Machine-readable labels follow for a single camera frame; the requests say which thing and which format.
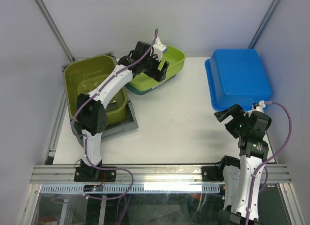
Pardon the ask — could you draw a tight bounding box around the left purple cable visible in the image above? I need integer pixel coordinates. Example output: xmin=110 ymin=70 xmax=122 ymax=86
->
xmin=70 ymin=28 xmax=159 ymax=167

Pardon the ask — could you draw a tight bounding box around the large blue plastic container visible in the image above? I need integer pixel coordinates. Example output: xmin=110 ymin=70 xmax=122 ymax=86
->
xmin=204 ymin=49 xmax=272 ymax=111

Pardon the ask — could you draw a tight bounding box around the right aluminium corner post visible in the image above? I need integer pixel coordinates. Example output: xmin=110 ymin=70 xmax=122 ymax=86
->
xmin=247 ymin=0 xmax=281 ymax=49

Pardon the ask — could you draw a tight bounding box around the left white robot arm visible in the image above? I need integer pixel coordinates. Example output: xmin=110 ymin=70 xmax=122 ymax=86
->
xmin=74 ymin=37 xmax=169 ymax=181

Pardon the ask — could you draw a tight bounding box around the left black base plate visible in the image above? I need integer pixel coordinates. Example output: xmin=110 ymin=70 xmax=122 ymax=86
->
xmin=74 ymin=165 xmax=116 ymax=182

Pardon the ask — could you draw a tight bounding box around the teal plastic tub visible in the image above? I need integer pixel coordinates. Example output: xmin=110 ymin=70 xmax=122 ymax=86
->
xmin=125 ymin=74 xmax=176 ymax=95

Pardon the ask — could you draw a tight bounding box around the white slotted cable duct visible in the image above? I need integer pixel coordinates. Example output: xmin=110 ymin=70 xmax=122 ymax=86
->
xmin=41 ymin=183 xmax=220 ymax=194

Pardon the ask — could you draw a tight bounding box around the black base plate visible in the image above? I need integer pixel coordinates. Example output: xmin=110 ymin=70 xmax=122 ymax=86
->
xmin=201 ymin=166 xmax=224 ymax=182
xmin=74 ymin=165 xmax=116 ymax=182

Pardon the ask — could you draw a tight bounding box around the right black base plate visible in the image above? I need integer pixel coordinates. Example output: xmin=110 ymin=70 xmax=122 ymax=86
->
xmin=201 ymin=166 xmax=224 ymax=182

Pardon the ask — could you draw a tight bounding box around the purple cable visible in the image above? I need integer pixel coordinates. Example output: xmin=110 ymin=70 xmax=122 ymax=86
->
xmin=70 ymin=28 xmax=159 ymax=167
xmin=243 ymin=101 xmax=293 ymax=225

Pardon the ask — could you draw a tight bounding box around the lime green plastic tub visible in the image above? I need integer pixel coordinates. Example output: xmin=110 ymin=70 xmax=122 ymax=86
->
xmin=127 ymin=45 xmax=186 ymax=90

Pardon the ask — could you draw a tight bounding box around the olive green slotted basket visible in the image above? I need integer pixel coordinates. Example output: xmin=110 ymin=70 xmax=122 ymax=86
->
xmin=63 ymin=55 xmax=129 ymax=127

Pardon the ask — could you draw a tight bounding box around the aluminium front rail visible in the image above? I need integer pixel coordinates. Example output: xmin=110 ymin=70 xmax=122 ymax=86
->
xmin=30 ymin=163 xmax=292 ymax=184

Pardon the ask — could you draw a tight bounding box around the aluminium corner post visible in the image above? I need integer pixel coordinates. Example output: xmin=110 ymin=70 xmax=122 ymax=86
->
xmin=247 ymin=0 xmax=281 ymax=49
xmin=34 ymin=0 xmax=75 ymax=62

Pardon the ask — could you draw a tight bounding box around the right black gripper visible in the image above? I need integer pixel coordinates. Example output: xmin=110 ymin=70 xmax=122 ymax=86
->
xmin=214 ymin=103 xmax=249 ymax=138

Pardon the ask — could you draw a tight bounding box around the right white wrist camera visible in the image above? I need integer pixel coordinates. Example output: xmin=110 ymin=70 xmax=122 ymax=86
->
xmin=252 ymin=100 xmax=266 ymax=113

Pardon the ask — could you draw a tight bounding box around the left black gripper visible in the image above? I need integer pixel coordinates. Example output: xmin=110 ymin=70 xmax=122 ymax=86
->
xmin=142 ymin=52 xmax=169 ymax=82

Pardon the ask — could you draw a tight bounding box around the grey plastic tray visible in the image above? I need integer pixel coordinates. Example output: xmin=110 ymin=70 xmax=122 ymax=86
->
xmin=62 ymin=52 xmax=138 ymax=139

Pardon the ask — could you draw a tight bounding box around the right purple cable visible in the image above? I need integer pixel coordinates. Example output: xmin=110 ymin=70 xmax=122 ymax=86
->
xmin=243 ymin=101 xmax=293 ymax=225

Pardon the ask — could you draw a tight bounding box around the left aluminium corner post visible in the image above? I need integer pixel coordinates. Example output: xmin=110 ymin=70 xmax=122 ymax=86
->
xmin=34 ymin=0 xmax=75 ymax=62

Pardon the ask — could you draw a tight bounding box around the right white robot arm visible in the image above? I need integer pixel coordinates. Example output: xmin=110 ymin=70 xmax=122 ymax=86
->
xmin=214 ymin=101 xmax=272 ymax=225

